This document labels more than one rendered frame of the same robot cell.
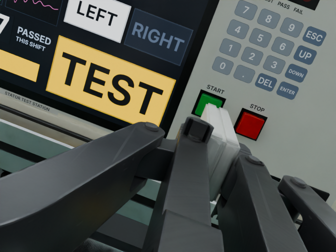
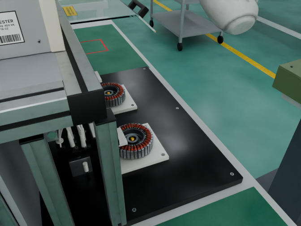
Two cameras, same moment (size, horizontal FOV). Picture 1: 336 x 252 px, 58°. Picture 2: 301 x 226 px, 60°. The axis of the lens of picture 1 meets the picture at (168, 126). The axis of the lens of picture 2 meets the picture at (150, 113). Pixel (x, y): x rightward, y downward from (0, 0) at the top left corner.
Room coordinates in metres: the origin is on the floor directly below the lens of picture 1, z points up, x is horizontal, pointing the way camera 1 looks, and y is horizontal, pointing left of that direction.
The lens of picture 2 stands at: (0.28, 0.67, 1.29)
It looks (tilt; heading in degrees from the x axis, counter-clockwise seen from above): 38 degrees down; 247
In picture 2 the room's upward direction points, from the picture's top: straight up
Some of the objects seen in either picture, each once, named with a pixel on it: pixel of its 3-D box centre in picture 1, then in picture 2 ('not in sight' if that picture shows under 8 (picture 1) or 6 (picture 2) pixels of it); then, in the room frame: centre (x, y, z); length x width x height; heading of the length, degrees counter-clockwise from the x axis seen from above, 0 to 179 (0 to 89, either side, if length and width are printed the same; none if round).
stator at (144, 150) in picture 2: not in sight; (132, 140); (0.13, 0.18, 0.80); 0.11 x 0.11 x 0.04
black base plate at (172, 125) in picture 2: not in sight; (115, 126); (0.14, 0.06, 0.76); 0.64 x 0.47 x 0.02; 90
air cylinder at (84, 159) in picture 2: not in sight; (78, 156); (0.27, 0.18, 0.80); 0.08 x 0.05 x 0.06; 90
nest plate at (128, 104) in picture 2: not in sight; (109, 100); (0.12, -0.06, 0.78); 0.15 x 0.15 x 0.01; 0
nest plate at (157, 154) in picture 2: not in sight; (132, 146); (0.13, 0.18, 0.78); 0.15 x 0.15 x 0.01; 0
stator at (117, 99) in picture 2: not in sight; (108, 94); (0.12, -0.06, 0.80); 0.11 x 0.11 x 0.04
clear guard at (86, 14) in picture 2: not in sight; (92, 17); (0.13, -0.14, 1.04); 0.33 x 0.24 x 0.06; 0
